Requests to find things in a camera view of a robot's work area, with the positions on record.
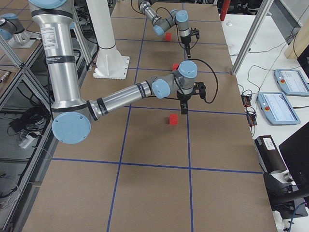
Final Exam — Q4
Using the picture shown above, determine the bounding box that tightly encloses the white pedestal base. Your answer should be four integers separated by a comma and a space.
87, 0, 130, 79

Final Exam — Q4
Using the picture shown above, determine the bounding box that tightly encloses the white power strip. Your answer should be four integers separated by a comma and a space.
19, 135, 34, 149

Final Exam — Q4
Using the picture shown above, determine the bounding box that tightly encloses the black monitor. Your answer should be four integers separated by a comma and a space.
279, 123, 309, 187

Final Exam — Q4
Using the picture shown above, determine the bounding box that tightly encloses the teach pendant near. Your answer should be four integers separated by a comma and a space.
257, 92, 301, 125

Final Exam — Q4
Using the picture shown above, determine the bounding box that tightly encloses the red cylinder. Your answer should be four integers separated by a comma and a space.
220, 0, 231, 21

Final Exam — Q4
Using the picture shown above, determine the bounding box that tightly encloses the teach pendant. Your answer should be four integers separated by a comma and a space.
274, 69, 309, 97
257, 92, 301, 125

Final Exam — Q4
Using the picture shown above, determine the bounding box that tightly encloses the teach pendant far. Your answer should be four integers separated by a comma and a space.
274, 69, 309, 97

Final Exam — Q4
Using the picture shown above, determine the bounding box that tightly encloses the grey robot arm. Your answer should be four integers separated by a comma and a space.
29, 0, 197, 144
138, 0, 193, 58

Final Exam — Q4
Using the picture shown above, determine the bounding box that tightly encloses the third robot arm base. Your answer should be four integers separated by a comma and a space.
0, 13, 41, 49

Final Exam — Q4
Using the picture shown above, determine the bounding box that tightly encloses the aluminium frame post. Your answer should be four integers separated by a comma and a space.
231, 0, 274, 76

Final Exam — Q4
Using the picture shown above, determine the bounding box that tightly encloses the aluminium frame rack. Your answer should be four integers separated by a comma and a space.
0, 9, 99, 228

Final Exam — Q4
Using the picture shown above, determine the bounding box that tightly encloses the red block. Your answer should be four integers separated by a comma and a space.
169, 114, 179, 125
165, 32, 172, 42

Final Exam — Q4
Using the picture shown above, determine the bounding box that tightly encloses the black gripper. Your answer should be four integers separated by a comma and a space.
181, 35, 191, 58
177, 91, 192, 115

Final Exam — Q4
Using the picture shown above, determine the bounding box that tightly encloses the small circuit board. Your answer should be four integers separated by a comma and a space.
241, 94, 252, 107

